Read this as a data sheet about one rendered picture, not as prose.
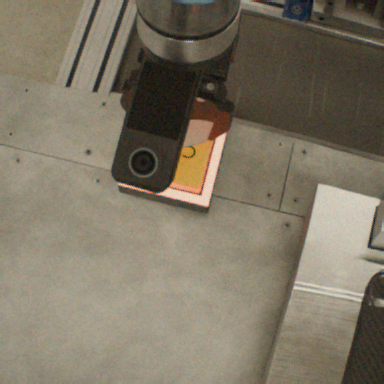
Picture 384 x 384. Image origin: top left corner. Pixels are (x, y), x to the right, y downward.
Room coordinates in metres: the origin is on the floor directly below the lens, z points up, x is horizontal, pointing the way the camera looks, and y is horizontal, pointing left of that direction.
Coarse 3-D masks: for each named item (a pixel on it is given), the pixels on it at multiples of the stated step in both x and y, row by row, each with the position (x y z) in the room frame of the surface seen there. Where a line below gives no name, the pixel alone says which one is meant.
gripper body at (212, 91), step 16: (240, 16) 0.43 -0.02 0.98; (144, 48) 0.36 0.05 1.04; (160, 64) 0.35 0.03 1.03; (176, 64) 0.35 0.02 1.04; (192, 64) 0.35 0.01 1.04; (208, 64) 0.35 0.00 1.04; (224, 64) 0.38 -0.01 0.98; (128, 80) 0.36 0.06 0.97; (208, 80) 0.36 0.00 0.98; (224, 80) 0.37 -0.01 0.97; (208, 96) 0.35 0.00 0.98; (224, 96) 0.36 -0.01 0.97; (192, 112) 0.35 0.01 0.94; (208, 112) 0.35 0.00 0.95
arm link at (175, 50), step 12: (132, 0) 0.38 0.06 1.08; (240, 0) 0.39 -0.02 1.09; (144, 24) 0.36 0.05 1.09; (144, 36) 0.36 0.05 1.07; (156, 36) 0.35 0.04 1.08; (216, 36) 0.35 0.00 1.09; (228, 36) 0.36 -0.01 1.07; (156, 48) 0.35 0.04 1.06; (168, 48) 0.35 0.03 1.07; (180, 48) 0.34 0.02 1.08; (192, 48) 0.35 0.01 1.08; (204, 48) 0.35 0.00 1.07; (216, 48) 0.35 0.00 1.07; (180, 60) 0.35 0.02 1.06; (192, 60) 0.35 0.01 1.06; (204, 60) 0.35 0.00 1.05
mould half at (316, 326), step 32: (320, 192) 0.32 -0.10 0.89; (352, 192) 0.32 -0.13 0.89; (320, 224) 0.29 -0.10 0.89; (352, 224) 0.29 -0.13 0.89; (320, 256) 0.26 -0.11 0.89; (352, 256) 0.26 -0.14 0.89; (288, 288) 0.25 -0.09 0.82; (320, 288) 0.23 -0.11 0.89; (352, 288) 0.23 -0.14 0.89; (288, 320) 0.20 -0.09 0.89; (320, 320) 0.21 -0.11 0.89; (352, 320) 0.21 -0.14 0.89; (288, 352) 0.18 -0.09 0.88; (320, 352) 0.18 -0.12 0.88
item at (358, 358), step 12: (372, 288) 0.24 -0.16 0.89; (372, 300) 0.23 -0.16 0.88; (360, 312) 0.21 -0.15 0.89; (372, 312) 0.22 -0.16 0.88; (360, 324) 0.20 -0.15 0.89; (372, 324) 0.21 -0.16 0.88; (360, 336) 0.19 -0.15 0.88; (372, 336) 0.19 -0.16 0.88; (360, 348) 0.18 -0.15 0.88; (372, 348) 0.18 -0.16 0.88; (348, 360) 0.17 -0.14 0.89; (360, 360) 0.17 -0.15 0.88; (372, 360) 0.17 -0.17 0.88; (348, 372) 0.16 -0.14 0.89; (360, 372) 0.16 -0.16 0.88; (372, 372) 0.16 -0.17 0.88
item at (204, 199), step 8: (224, 136) 0.38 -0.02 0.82; (216, 144) 0.37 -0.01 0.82; (216, 152) 0.37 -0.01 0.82; (216, 160) 0.36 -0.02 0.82; (216, 168) 0.35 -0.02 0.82; (208, 176) 0.34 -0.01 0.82; (120, 184) 0.33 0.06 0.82; (208, 184) 0.34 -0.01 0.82; (168, 192) 0.33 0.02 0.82; (176, 192) 0.33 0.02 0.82; (184, 192) 0.33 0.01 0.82; (208, 192) 0.33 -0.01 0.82; (184, 200) 0.32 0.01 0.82; (192, 200) 0.32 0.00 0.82; (200, 200) 0.32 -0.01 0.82; (208, 200) 0.32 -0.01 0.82
